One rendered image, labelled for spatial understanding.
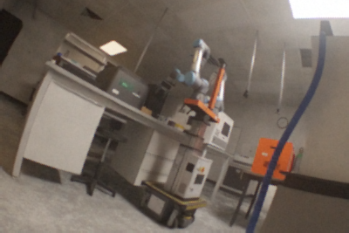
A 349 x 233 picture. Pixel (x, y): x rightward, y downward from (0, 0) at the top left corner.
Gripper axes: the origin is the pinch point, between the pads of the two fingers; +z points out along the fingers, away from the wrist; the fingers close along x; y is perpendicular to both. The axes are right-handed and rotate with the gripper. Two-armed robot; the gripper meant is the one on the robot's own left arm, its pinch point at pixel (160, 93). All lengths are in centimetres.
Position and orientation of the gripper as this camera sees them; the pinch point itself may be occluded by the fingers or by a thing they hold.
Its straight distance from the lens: 191.4
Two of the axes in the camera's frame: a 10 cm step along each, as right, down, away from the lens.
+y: -6.4, -5.3, 5.5
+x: -4.9, -2.6, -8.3
